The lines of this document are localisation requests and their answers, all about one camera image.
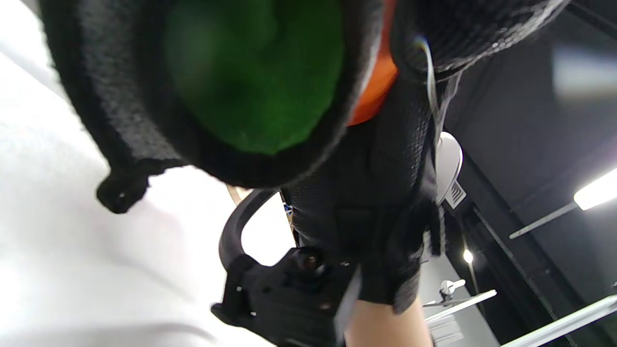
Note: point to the person's right hand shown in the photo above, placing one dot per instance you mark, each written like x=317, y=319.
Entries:
x=376, y=193

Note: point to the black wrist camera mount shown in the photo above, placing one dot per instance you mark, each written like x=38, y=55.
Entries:
x=284, y=299

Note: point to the white ceiling fixture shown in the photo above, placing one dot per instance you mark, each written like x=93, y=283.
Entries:
x=448, y=164

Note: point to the green grey hand towel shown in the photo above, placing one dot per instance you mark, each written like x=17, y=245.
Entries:
x=250, y=72

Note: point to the orange plastic cup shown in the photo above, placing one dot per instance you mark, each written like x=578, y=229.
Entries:
x=373, y=91

